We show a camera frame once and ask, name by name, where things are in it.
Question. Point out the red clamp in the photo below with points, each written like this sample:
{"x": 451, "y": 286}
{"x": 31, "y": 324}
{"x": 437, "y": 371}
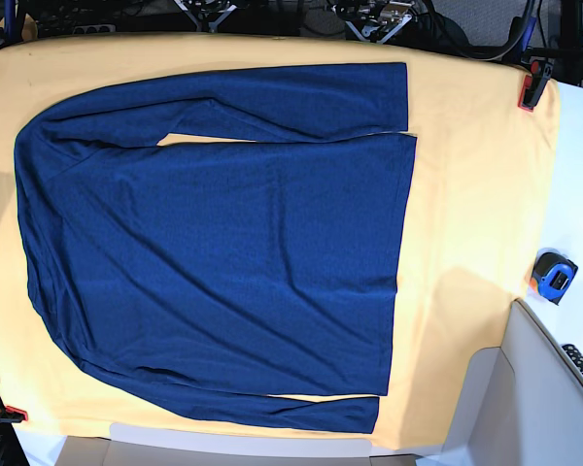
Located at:
{"x": 540, "y": 73}
{"x": 12, "y": 415}

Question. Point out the white cardboard box bottom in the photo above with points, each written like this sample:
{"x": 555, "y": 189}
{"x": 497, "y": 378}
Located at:
{"x": 131, "y": 445}

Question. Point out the blue long-sleeve T-shirt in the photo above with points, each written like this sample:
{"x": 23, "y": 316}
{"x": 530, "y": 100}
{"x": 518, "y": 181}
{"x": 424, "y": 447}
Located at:
{"x": 225, "y": 245}

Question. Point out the white cardboard box right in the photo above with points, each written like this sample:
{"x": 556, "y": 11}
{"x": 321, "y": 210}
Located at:
{"x": 521, "y": 403}

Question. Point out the white cardboard box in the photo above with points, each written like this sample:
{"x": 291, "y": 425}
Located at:
{"x": 521, "y": 403}
{"x": 131, "y": 445}

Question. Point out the blue black tape measure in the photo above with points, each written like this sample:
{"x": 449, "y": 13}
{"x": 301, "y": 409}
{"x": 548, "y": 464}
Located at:
{"x": 552, "y": 275}

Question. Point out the red clamp top right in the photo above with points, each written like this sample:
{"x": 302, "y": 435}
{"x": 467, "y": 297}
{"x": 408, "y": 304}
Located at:
{"x": 540, "y": 73}

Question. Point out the red clamp bottom left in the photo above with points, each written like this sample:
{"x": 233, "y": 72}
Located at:
{"x": 12, "y": 415}

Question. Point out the yellow table cloth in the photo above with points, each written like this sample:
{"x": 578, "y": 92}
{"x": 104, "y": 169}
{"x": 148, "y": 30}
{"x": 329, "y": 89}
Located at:
{"x": 473, "y": 223}

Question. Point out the black perforated object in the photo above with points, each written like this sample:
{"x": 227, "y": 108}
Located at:
{"x": 575, "y": 355}

